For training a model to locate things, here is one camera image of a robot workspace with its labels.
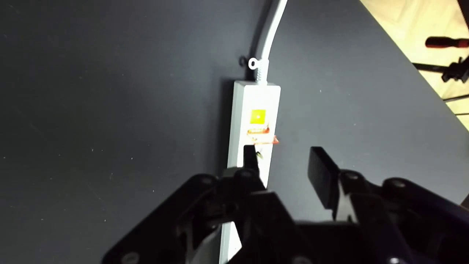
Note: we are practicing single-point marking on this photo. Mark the white extension cord power strip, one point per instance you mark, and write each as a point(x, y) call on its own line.
point(252, 122)

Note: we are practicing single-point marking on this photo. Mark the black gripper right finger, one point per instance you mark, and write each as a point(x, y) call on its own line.
point(402, 222)

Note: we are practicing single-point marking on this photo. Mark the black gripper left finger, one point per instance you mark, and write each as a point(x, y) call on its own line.
point(173, 232)

